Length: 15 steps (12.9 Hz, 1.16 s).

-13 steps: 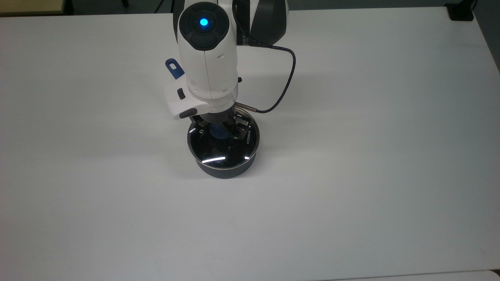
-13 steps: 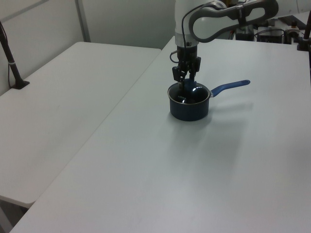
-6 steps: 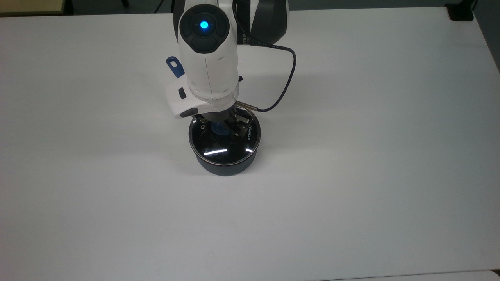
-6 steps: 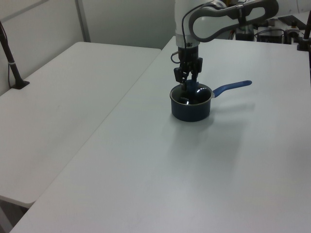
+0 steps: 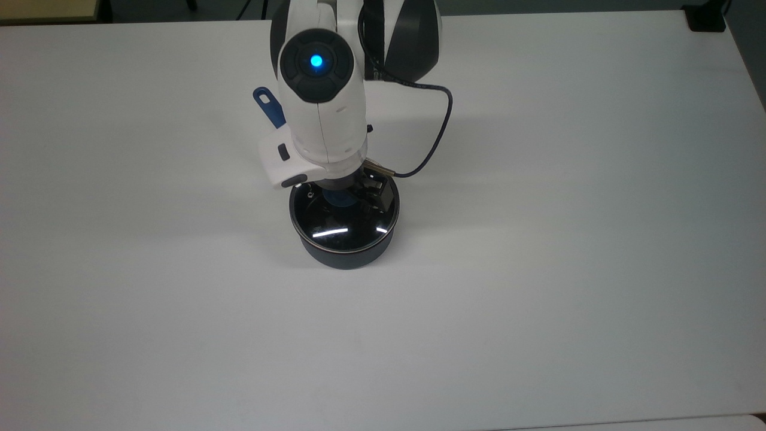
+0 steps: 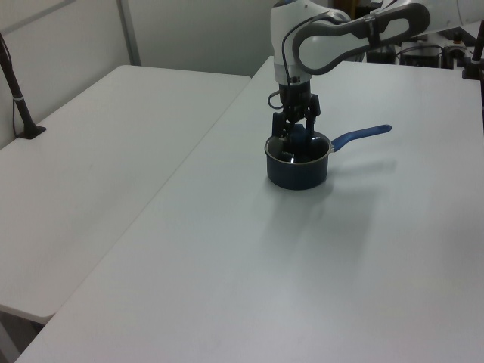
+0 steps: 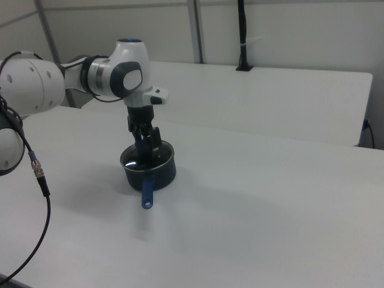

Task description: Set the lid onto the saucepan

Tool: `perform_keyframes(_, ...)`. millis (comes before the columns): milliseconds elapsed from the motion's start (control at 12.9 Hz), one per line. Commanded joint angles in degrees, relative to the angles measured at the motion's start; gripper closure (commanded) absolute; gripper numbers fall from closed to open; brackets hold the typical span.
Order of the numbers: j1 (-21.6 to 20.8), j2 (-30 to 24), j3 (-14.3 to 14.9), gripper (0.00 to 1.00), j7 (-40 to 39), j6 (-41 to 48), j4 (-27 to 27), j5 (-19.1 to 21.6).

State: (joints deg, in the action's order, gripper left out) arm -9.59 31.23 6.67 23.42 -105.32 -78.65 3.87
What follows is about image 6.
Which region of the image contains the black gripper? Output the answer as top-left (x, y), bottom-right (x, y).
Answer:
top-left (271, 79), bottom-right (322, 141)

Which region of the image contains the glass lid with blue knob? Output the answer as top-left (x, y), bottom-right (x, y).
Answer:
top-left (265, 126), bottom-right (330, 166)

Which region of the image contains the black electronics box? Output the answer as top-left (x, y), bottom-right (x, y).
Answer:
top-left (399, 44), bottom-right (444, 67)

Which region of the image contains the black clamped stand pole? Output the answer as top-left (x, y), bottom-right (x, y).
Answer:
top-left (461, 22), bottom-right (484, 80)

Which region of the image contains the white side table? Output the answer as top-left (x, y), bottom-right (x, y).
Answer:
top-left (0, 64), bottom-right (253, 327)

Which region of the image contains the grey gripper cable loop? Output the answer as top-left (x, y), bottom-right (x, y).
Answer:
top-left (267, 90), bottom-right (285, 111)

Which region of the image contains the dark saucepan with blue handle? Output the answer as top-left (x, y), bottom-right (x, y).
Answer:
top-left (263, 124), bottom-right (392, 191)

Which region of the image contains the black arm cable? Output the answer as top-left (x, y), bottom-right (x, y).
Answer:
top-left (281, 10), bottom-right (343, 82)

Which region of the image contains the black camera stand pole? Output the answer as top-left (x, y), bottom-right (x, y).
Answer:
top-left (0, 32), bottom-right (47, 140)

